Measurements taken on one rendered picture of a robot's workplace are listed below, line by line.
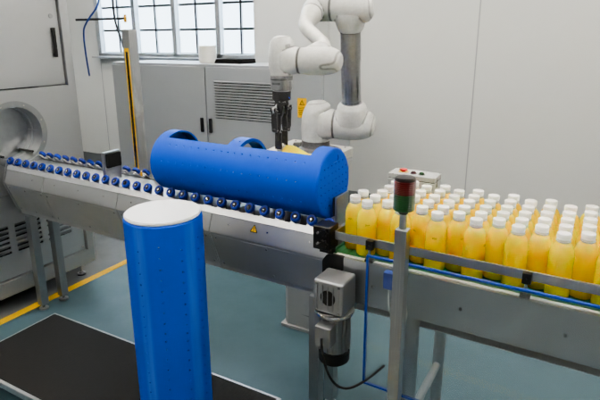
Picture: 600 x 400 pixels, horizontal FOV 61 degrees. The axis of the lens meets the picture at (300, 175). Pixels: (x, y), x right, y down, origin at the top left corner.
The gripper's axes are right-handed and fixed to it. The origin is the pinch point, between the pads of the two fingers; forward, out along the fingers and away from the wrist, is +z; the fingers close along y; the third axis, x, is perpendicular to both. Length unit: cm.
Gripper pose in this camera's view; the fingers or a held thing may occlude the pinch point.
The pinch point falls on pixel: (281, 139)
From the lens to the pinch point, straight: 211.2
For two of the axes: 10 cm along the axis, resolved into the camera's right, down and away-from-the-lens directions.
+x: 8.6, 1.4, -4.9
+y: -5.1, 2.2, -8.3
